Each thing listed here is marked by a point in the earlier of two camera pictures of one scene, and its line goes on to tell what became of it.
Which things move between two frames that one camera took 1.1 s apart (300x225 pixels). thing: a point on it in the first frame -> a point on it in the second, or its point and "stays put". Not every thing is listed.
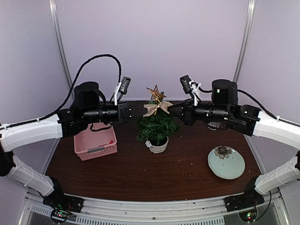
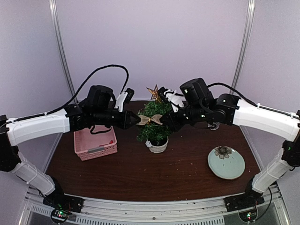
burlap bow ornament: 163,105 -> 144,120
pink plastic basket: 90,145 stays put
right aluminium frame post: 249,23 stays put
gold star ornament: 156,94 stays put
